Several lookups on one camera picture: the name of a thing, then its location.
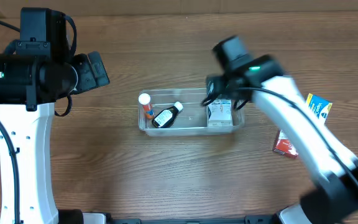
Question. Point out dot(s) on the orange tube white cap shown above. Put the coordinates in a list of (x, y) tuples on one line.
[(145, 100)]

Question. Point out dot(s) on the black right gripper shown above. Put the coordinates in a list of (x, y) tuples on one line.
[(214, 86)]

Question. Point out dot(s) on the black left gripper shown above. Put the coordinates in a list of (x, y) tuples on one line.
[(96, 73)]

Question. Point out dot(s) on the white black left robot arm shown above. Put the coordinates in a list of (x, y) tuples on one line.
[(37, 69)]

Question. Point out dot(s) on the red medicine box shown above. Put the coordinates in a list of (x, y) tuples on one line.
[(283, 146)]

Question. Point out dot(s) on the blue cough drops box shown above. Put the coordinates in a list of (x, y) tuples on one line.
[(319, 106)]

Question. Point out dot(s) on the clear plastic container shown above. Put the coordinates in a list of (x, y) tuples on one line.
[(192, 121)]

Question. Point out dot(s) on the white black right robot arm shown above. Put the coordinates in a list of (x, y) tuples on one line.
[(332, 166)]

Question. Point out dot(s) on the white medicine box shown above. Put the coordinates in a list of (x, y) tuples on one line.
[(219, 113)]

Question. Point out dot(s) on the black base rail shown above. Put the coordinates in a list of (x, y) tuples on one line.
[(166, 219)]

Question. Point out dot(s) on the dark syrup bottle white cap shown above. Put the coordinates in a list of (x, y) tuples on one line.
[(166, 117)]

